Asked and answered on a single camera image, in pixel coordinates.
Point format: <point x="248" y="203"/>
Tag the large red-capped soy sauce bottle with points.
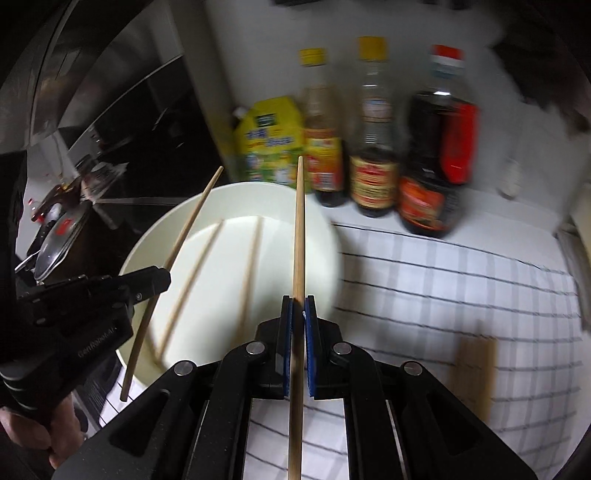
<point x="429" y="161"/>

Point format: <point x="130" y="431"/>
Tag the person's left hand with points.
<point x="23" y="429"/>

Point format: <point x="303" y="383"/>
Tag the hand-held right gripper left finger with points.
<point x="287" y="325"/>

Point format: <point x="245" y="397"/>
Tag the glass pot lid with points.
<point x="60" y="240"/>

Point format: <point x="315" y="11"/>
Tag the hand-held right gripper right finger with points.
<point x="311" y="334"/>

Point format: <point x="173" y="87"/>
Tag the white round plate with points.
<point x="228" y="258"/>

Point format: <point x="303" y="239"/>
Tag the wooden chopstick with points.
<point x="299" y="230"/>
<point x="194" y="217"/>
<point x="251" y="267"/>
<point x="194" y="281"/>

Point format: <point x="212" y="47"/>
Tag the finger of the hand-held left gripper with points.
<point x="147" y="281"/>

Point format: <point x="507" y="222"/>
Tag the group of wooden chopsticks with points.
<point x="475" y="369"/>

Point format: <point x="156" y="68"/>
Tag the yellow-capped vinegar bottle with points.
<point x="323" y="138"/>

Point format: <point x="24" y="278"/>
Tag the white black-checked cloth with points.
<point x="438" y="286"/>

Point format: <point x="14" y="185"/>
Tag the stainless range hood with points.
<point x="60" y="69"/>

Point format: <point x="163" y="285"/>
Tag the yellow detergent refill pouch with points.
<point x="268" y="143"/>

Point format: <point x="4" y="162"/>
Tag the clear bottle of dark sauce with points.
<point x="374" y="175"/>

